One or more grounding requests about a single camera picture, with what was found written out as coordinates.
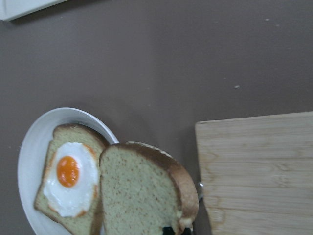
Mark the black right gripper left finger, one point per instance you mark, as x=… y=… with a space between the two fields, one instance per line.
x=167 y=231

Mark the white round plate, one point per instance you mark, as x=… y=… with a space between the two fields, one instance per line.
x=32 y=159

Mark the bamboo cutting board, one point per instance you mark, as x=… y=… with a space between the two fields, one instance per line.
x=257 y=174

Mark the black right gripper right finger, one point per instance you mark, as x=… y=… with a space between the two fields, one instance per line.
x=187 y=231

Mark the bread slice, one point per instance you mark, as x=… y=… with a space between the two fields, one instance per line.
x=145 y=189
x=91 y=222

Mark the fried egg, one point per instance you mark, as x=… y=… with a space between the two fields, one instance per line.
x=71 y=182

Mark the cream rabbit tray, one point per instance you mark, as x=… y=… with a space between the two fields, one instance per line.
x=13 y=9

